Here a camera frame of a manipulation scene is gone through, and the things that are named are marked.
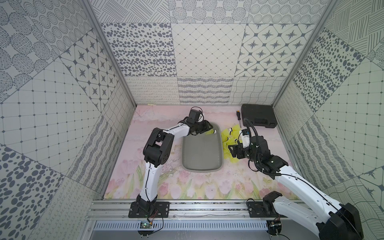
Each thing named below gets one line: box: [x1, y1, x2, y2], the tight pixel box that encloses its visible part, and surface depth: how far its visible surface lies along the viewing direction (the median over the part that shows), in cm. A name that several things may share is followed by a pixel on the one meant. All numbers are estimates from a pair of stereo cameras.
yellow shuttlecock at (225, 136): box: [221, 130, 231, 143], surface depth 103 cm
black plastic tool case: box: [241, 104, 278, 128], surface depth 109 cm
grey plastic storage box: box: [181, 122, 224, 173], surface depth 95 cm
